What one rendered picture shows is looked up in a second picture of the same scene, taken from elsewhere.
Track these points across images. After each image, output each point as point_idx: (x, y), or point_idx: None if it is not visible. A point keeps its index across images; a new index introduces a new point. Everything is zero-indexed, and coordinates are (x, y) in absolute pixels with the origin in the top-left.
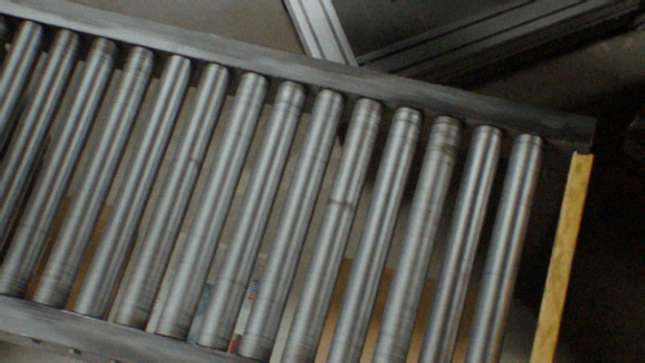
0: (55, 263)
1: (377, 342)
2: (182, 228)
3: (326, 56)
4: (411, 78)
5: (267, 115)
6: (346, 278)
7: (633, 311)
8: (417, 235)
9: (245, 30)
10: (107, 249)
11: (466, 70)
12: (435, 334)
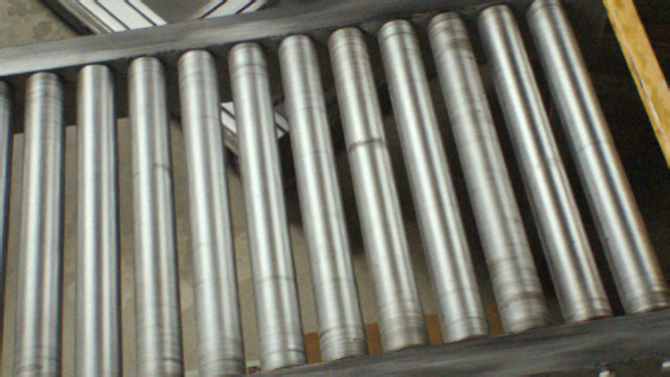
0: (26, 350)
1: (496, 275)
2: (133, 373)
3: (231, 111)
4: (332, 101)
5: (181, 217)
6: None
7: (663, 258)
8: (478, 141)
9: (121, 143)
10: (93, 305)
11: (383, 81)
12: (561, 235)
